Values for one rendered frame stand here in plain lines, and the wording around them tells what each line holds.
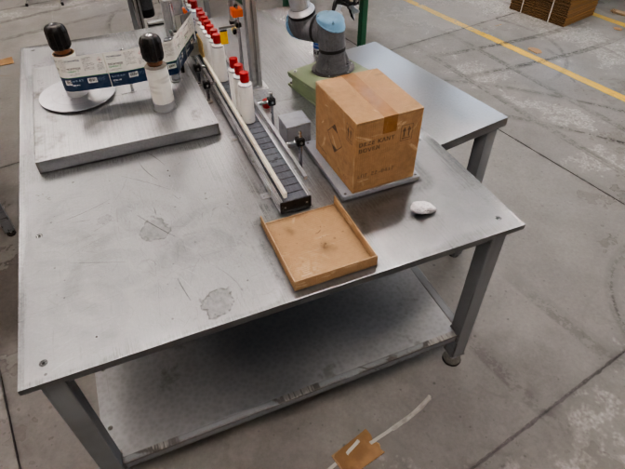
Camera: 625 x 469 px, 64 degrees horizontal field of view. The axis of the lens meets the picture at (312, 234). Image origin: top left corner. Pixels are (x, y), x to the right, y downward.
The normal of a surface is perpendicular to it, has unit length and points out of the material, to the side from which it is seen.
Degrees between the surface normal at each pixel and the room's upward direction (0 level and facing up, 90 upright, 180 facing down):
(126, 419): 0
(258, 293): 0
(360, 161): 90
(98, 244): 0
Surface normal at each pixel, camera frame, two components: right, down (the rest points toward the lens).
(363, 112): 0.00, -0.72
